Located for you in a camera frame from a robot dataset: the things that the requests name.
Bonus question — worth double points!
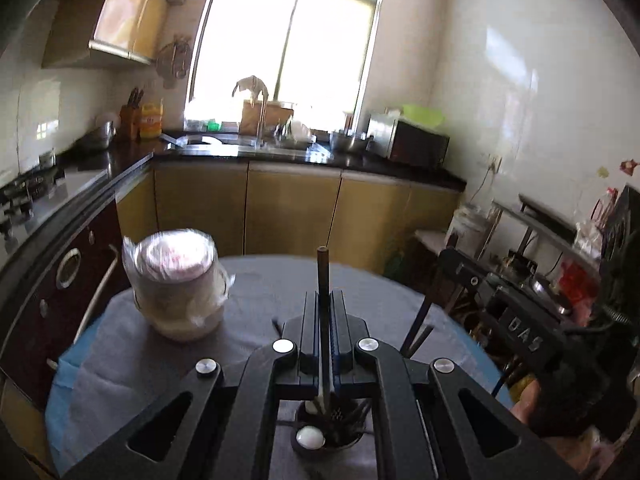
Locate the red plastic bag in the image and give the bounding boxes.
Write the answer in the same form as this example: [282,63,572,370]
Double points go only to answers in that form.
[555,260,596,306]

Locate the kitchen window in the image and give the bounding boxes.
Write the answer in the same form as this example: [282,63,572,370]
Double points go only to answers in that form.
[185,0,388,133]

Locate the yellow cabinet door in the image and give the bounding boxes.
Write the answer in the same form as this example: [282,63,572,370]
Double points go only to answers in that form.
[0,375,56,480]

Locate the dark red oven cabinet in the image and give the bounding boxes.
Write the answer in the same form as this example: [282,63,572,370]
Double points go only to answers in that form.
[0,195,126,406]

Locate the steel microwave oven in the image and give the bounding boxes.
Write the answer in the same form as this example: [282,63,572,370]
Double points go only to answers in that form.
[367,112,451,168]

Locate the black kitchen countertop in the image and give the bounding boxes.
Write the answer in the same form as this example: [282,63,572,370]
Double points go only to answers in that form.
[0,130,468,281]

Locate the plastic-wrapped jar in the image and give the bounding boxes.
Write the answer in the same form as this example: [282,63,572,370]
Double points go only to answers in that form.
[121,228,236,343]

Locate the yellow lower cabinets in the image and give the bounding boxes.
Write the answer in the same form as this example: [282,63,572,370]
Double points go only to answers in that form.
[117,160,463,281]

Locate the steel pan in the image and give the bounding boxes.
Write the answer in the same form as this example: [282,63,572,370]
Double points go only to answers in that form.
[530,272,571,311]

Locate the steel faucet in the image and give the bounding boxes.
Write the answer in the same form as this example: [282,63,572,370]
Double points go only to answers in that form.
[252,85,271,150]

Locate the grey table cloth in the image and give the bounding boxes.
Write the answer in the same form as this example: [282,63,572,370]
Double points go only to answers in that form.
[60,255,451,480]

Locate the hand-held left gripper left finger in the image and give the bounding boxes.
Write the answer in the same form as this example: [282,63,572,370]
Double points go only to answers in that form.
[60,290,321,480]

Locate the steel sink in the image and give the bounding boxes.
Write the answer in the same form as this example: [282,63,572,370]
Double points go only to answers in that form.
[167,132,261,153]

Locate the gas stove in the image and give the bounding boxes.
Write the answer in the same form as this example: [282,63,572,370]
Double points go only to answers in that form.
[0,165,66,231]

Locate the wooden knife block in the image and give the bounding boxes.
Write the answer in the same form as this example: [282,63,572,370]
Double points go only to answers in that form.
[119,87,146,141]

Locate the dark wooden chopstick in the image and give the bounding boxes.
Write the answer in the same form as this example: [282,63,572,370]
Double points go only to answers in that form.
[406,325,436,359]
[400,292,434,353]
[316,246,333,413]
[347,400,372,428]

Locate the small steel pot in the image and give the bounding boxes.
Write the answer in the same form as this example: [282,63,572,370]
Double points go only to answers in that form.
[75,115,118,153]

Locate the metal bowl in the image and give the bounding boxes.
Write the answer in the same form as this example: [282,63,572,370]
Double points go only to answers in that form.
[329,130,371,153]

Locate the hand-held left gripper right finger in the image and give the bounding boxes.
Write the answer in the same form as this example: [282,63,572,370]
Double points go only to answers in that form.
[330,289,576,480]

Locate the black utensil holder cup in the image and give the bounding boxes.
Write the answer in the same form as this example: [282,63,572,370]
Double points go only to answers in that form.
[291,397,368,461]

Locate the wall-hung strainer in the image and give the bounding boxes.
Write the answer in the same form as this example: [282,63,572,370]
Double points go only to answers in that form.
[156,35,193,81]

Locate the person's right hand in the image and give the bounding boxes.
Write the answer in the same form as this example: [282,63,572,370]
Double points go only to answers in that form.
[511,377,543,426]

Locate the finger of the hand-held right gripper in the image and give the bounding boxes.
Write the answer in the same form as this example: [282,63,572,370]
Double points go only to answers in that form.
[437,247,493,311]

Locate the green plastic basin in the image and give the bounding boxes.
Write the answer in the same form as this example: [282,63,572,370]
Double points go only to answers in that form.
[400,104,446,128]

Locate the metal shelf rack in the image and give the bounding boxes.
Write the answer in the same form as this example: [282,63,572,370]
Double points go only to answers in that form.
[480,192,601,311]

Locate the yellow bottle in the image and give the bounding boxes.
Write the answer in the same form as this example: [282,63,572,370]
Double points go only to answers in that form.
[139,100,165,141]

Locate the yellow upper cabinet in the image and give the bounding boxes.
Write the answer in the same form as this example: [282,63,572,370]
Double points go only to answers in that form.
[42,0,171,68]

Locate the brown paper bag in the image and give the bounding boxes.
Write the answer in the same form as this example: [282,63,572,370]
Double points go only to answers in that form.
[241,99,296,133]

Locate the cloth on faucet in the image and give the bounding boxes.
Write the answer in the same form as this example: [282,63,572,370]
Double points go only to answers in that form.
[232,75,271,103]

